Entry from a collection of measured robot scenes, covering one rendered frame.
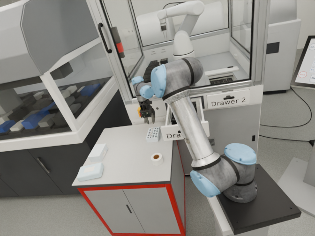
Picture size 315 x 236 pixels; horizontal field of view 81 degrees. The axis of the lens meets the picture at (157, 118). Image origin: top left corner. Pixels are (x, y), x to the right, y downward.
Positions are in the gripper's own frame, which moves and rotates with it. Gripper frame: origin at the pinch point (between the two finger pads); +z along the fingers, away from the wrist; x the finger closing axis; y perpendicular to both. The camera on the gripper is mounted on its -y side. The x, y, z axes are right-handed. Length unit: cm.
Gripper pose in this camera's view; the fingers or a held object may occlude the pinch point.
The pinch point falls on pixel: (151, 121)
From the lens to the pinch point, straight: 135.9
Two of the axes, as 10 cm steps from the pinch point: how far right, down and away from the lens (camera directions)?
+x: 9.6, -1.1, -2.4
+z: 2.2, 8.2, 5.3
